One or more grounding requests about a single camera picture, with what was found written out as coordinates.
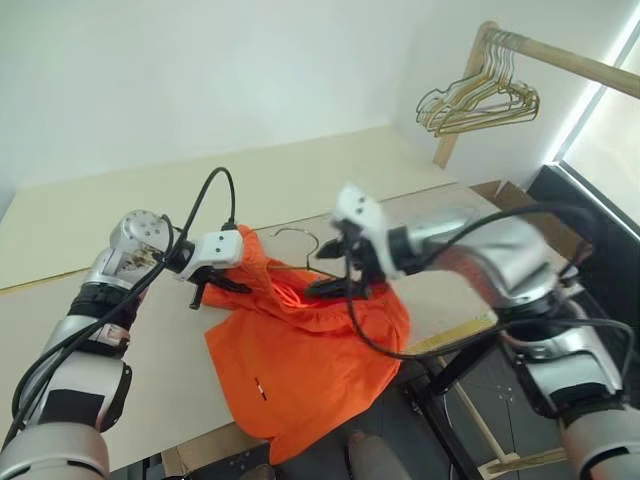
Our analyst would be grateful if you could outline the thin olive wire hanger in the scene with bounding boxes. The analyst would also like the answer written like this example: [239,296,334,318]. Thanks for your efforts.
[269,227,351,282]

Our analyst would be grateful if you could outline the flat brown cardboard sheet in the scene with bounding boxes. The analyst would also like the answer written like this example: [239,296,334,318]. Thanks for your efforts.
[162,432,274,474]

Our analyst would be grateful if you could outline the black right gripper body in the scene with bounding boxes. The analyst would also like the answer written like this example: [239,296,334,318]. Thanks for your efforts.
[341,227,389,300]

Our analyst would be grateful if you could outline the orange t-shirt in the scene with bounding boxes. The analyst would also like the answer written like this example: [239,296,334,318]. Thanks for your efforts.
[202,223,412,464]

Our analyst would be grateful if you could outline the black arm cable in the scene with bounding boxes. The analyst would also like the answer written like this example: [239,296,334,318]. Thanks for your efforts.
[9,167,239,436]
[344,202,636,401]

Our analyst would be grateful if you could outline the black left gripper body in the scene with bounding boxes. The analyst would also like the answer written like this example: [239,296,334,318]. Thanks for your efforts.
[189,267,221,309]

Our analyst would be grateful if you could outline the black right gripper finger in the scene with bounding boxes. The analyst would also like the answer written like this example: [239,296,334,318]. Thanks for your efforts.
[303,277,369,301]
[313,238,347,260]

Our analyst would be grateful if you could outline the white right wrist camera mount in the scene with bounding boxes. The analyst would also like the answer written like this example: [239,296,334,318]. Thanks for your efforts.
[330,183,401,281]

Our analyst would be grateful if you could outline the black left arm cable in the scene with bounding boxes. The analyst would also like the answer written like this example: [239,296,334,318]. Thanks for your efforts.
[9,167,239,436]

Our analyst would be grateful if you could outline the light wooden rack base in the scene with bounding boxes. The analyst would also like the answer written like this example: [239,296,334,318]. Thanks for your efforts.
[447,384,569,477]

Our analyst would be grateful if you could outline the light wooden clothes rack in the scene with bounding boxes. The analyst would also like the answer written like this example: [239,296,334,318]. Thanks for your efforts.
[432,20,640,169]

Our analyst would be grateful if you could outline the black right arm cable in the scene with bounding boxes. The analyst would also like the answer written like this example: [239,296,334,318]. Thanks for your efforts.
[344,202,636,401]

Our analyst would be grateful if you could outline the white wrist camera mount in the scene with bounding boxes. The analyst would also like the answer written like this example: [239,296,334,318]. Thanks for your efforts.
[174,229,245,284]
[330,183,401,281]

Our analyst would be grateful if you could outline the gold wire hanger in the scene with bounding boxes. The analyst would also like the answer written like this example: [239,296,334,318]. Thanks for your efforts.
[432,30,541,139]
[422,30,539,132]

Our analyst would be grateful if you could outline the open brown cardboard box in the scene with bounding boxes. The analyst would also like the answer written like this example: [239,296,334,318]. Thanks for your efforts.
[469,178,594,259]

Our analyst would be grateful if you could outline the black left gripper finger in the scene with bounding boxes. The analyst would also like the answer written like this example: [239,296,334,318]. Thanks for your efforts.
[207,277,253,294]

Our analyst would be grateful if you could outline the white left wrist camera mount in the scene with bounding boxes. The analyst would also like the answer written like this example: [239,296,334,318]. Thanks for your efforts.
[174,229,245,284]

